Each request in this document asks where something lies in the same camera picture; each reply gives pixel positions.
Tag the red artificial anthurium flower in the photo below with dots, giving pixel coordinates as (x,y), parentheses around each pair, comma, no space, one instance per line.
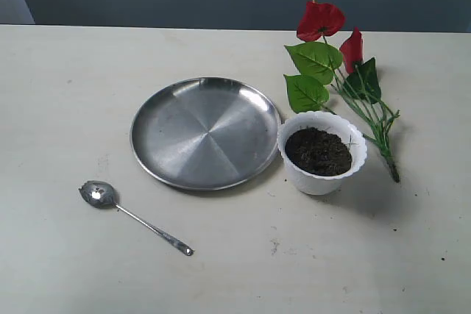
(321,66)

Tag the stainless steel spoon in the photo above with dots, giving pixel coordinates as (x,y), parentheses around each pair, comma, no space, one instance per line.
(102,195)

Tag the dark soil in pot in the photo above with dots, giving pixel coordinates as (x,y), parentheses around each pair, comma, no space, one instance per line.
(318,152)

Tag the white plastic flower pot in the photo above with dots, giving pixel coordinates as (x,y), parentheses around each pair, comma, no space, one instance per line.
(349,135)

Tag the round stainless steel plate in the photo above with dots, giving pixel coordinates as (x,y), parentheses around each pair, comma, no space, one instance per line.
(205,134)

